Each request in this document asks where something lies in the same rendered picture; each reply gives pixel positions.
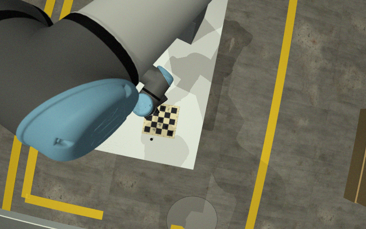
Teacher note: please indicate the black and cream chessboard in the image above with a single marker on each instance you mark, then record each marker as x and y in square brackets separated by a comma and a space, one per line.
[169, 118]

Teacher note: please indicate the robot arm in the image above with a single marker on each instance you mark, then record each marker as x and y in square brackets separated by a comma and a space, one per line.
[66, 87]

